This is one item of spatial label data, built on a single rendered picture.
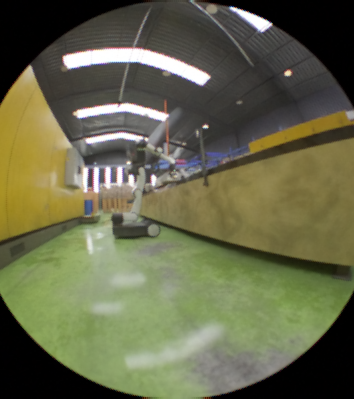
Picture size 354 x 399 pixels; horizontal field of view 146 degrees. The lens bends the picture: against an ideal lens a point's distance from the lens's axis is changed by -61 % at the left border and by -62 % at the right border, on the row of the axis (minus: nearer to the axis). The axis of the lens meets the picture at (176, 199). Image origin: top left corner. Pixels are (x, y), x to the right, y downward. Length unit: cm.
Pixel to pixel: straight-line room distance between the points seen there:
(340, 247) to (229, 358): 70
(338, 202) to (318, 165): 22
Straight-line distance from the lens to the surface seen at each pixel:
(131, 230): 189
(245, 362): 51
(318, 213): 86
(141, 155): 214
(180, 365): 49
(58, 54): 1078
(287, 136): 94
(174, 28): 978
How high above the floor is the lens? 46
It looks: 1 degrees up
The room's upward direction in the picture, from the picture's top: 3 degrees counter-clockwise
